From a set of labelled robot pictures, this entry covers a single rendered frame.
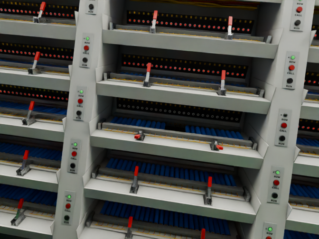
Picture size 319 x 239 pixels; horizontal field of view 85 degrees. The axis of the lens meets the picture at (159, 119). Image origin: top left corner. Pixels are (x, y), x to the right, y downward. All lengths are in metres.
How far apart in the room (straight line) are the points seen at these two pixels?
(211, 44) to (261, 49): 0.17
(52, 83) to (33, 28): 0.22
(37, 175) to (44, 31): 0.54
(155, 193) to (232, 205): 0.27
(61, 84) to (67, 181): 0.36
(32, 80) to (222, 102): 0.70
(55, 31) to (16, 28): 0.15
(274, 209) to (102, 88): 0.72
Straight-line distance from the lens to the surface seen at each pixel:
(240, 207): 0.73
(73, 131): 0.70
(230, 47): 0.69
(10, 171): 0.90
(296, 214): 0.83
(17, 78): 0.85
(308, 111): 0.76
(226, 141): 0.68
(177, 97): 0.62
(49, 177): 0.81
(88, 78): 0.69
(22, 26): 0.89
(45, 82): 0.78
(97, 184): 0.73
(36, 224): 0.91
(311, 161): 0.79
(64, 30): 0.79
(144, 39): 0.68
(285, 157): 0.72
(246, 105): 0.66
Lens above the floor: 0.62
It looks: 1 degrees down
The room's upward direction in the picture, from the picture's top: 7 degrees clockwise
